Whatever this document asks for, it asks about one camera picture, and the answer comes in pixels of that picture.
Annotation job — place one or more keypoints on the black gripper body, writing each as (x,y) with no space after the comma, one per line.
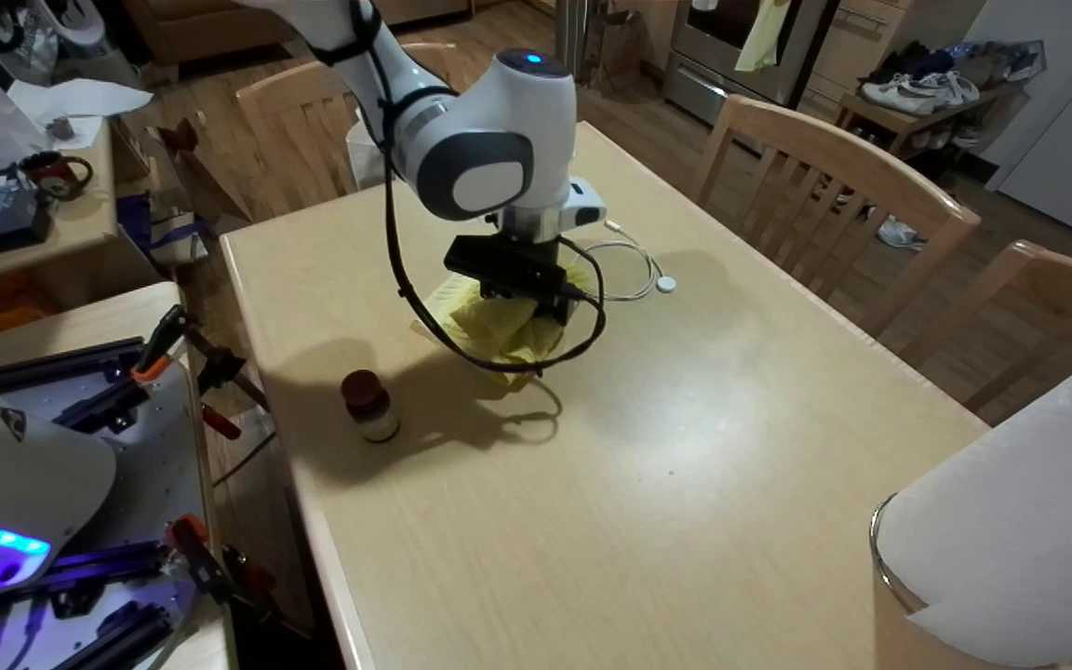
(537,289)

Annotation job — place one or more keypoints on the white crumpled paper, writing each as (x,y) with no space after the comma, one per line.
(75,97)

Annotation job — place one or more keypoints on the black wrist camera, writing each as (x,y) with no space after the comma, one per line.
(482,262)

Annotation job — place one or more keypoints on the yellow patterned towel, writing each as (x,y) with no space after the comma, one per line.
(500,324)

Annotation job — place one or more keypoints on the black mounting rails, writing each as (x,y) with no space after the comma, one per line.
(66,598)

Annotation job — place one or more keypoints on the white sneaker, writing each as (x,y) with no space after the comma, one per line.
(902,232)

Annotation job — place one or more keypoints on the pale yellow hanging cloth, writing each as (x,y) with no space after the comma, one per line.
(761,36)

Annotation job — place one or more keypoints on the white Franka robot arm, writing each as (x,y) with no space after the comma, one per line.
(473,136)

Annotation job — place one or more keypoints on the small brown bottle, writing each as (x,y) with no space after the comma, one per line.
(371,409)

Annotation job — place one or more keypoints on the pile of shoes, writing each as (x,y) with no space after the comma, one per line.
(946,75)

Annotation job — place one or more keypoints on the white canvas tote bag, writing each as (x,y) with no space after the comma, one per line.
(1032,533)

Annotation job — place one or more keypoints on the light wooden slat-back chair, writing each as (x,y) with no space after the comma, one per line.
(835,189)
(299,126)
(1045,310)

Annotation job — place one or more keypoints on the wooden shoe rack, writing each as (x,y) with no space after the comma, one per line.
(894,126)

